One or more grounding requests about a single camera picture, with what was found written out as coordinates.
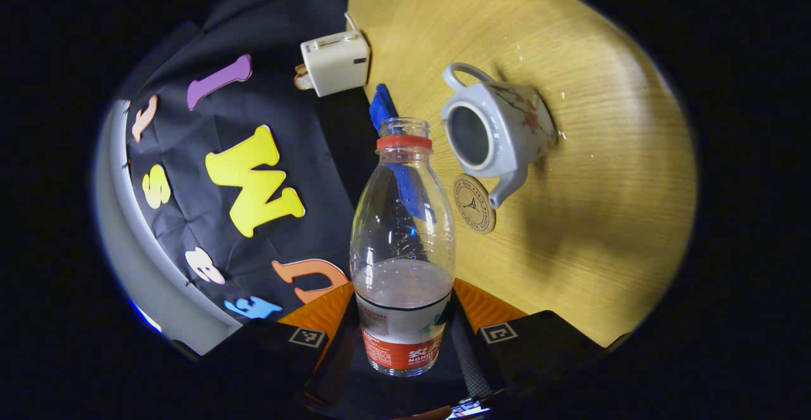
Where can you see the round brown coaster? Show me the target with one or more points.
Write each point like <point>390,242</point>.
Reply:
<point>474,208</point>

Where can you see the bread slice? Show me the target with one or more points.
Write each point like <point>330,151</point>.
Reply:
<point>303,79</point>

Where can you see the white toaster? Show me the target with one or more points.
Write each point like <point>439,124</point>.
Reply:
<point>334,62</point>

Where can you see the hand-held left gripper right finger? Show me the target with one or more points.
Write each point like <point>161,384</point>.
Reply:
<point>475,356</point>

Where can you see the folded blue towel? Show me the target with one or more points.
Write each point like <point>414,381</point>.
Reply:
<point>382,106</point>

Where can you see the white ceramic teacup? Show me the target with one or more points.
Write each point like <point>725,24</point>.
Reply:
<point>507,128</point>

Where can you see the clear plastic water bottle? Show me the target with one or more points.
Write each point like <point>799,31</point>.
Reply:
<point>402,318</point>

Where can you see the black backdrop cloth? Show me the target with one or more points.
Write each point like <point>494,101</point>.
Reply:
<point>190,154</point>

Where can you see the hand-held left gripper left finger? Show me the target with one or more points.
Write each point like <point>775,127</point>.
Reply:
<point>332,356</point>

